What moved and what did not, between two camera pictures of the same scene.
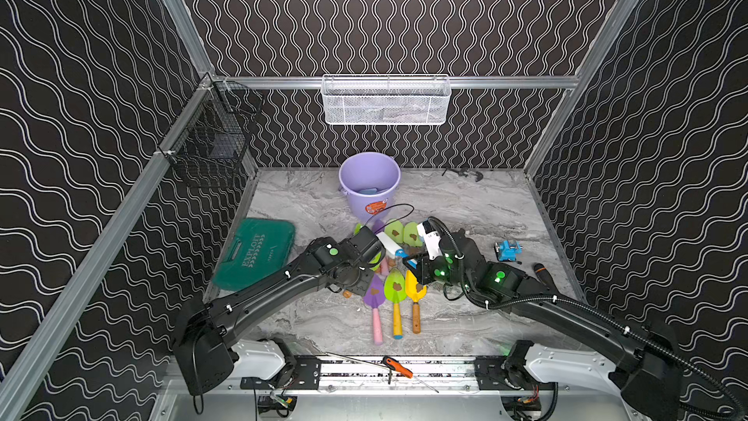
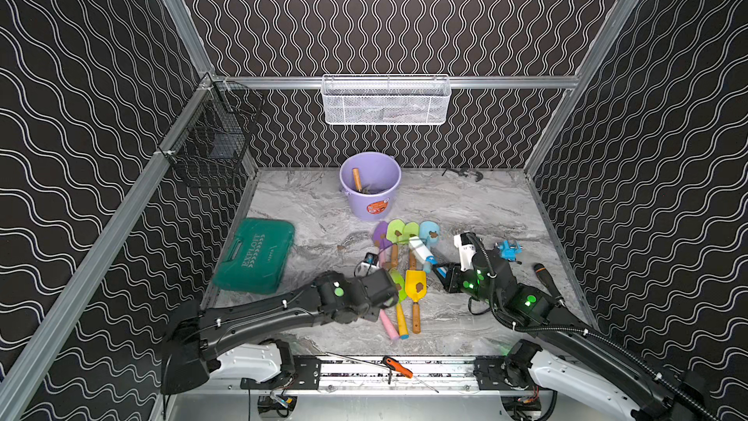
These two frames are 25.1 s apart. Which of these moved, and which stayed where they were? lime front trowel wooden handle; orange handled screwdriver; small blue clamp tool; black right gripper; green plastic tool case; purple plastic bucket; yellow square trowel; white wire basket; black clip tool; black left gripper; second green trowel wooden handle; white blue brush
Moved: lime front trowel wooden handle; black right gripper; black left gripper; white blue brush
Stayed: yellow square trowel; green plastic tool case; white wire basket; small blue clamp tool; purple plastic bucket; orange handled screwdriver; black clip tool; second green trowel wooden handle
